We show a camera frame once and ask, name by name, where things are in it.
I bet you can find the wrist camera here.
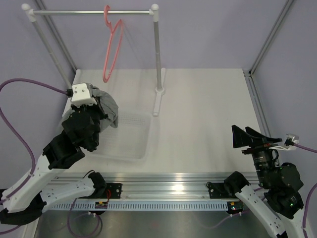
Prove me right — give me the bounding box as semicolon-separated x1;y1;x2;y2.
70;83;97;107
271;133;299;151

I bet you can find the white slotted cable duct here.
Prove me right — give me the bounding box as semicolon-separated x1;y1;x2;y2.
53;201;228;211

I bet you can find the aluminium mounting rail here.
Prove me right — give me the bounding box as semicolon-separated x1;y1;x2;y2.
47;173;260;199

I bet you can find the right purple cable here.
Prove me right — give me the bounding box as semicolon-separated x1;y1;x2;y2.
293;142;317;238

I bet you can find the white plastic basket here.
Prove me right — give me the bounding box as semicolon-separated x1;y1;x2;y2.
88;109;153;162

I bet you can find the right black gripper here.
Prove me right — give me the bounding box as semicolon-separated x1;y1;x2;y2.
231;124;281;186

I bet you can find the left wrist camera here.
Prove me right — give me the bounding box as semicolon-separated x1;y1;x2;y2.
70;83;97;107

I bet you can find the grey t shirt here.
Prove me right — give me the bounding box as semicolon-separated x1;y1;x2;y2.
90;85;119;131

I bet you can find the left aluminium frame post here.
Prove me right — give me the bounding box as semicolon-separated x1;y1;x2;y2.
41;15;77;73

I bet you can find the white clothes rack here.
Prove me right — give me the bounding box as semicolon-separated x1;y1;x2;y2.
21;0;165;117

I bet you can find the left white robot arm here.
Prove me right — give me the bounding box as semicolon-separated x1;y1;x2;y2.
0;97;107;226

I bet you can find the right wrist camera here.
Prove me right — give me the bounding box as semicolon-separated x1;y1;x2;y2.
271;133;299;151

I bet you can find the right aluminium frame post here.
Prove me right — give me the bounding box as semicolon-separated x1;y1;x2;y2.
249;0;296;76

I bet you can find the pink plastic hanger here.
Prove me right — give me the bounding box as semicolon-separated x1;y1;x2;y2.
103;5;123;83

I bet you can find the aluminium frame post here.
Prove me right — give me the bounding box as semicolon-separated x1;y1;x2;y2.
249;0;296;76
41;15;77;73

